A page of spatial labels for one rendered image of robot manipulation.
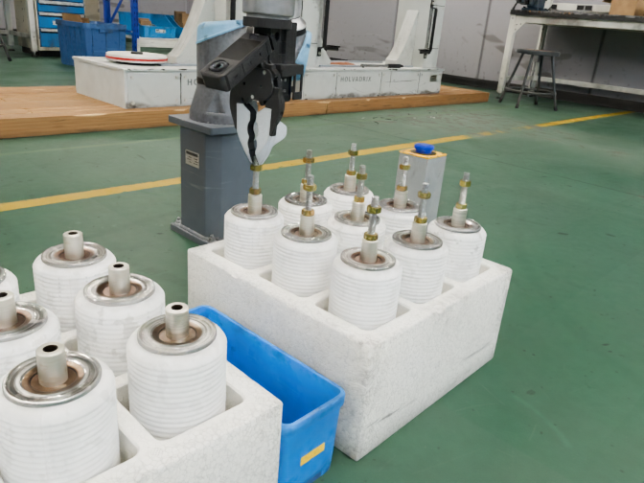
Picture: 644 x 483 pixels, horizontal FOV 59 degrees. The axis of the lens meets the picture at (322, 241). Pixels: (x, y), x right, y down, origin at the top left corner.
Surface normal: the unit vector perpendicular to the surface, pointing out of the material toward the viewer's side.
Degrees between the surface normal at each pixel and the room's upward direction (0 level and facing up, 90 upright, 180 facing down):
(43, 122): 90
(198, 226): 90
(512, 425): 0
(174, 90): 90
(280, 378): 88
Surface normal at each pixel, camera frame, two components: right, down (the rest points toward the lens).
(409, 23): -0.62, -0.18
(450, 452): 0.08, -0.93
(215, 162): 0.00, 0.37
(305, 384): -0.68, 0.18
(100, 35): 0.76, 0.33
